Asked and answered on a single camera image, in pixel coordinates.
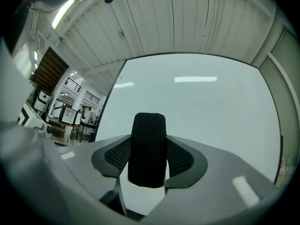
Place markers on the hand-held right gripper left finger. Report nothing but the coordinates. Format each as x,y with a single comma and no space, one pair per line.
70,172

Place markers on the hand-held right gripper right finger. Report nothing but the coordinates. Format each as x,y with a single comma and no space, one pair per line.
211,172

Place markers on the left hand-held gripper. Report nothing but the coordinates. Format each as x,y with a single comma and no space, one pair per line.
35,121

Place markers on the black felt whiteboard eraser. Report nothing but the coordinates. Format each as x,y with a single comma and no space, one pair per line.
147,149

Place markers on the white whiteboard with black frame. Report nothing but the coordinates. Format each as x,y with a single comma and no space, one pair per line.
187,97

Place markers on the white machine with black panel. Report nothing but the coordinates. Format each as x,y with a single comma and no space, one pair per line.
41,100

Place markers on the wooden table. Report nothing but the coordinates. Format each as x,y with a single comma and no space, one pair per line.
63,124

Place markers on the black cabinet with glass door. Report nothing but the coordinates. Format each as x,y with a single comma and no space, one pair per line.
70,115

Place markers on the black table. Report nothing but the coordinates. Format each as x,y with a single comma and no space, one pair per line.
86,125

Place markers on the black metal railing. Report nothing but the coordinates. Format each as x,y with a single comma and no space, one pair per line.
92,95
73,84

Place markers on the brown wooden staircase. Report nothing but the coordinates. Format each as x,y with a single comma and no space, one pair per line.
50,70

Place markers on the long fluorescent ceiling light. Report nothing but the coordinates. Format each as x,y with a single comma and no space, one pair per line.
62,12

